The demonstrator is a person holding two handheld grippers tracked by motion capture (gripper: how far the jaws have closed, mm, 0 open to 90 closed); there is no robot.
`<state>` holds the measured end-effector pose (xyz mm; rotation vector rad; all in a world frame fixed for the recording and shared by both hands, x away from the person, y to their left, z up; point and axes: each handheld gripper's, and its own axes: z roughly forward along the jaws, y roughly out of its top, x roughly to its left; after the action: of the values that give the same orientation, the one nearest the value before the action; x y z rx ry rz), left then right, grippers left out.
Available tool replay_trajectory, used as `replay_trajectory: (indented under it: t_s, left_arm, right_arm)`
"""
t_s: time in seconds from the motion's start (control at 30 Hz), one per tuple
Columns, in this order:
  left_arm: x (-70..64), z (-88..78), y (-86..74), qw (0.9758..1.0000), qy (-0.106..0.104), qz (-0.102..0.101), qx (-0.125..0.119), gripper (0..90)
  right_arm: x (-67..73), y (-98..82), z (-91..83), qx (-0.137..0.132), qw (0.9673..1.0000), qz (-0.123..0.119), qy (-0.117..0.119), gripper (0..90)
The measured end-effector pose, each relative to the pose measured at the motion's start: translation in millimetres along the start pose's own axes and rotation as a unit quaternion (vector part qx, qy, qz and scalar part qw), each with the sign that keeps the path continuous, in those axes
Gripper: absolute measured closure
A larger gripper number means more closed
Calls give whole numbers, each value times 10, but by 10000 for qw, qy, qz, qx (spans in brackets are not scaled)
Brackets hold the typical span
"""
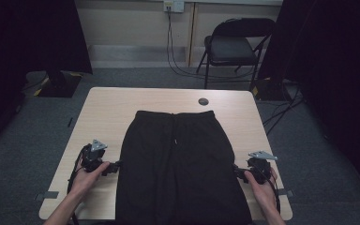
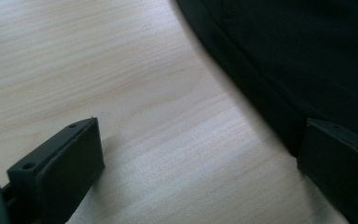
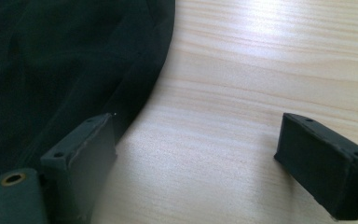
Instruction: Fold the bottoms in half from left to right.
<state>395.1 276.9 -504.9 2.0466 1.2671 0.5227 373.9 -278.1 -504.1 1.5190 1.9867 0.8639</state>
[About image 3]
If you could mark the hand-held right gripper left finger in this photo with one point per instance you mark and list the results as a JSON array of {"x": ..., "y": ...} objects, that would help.
[{"x": 84, "y": 161}]

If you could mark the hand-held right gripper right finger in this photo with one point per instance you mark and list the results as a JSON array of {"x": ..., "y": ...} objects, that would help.
[{"x": 320, "y": 161}]

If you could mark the dark pants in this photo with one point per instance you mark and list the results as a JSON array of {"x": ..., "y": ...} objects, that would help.
[{"x": 59, "y": 62}]

